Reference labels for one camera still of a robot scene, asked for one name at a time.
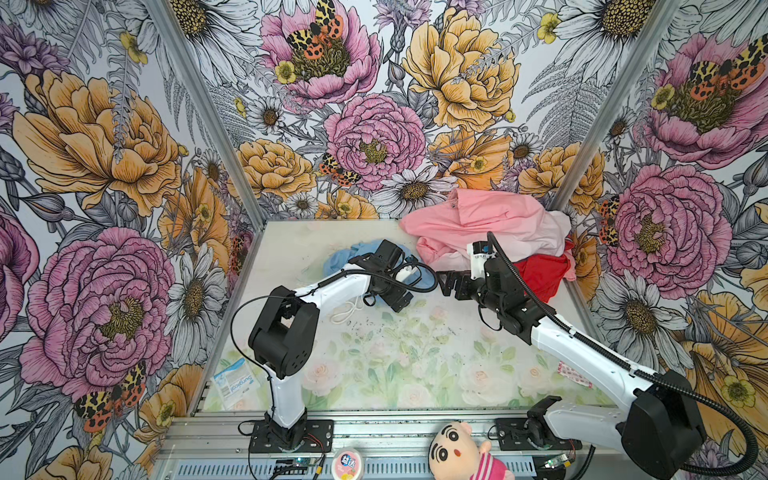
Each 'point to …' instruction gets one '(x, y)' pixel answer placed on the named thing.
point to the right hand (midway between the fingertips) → (450, 282)
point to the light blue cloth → (423, 276)
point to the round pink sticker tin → (347, 464)
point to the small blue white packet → (235, 383)
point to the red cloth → (543, 271)
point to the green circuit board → (294, 465)
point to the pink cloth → (519, 224)
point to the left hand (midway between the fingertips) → (391, 297)
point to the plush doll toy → (454, 451)
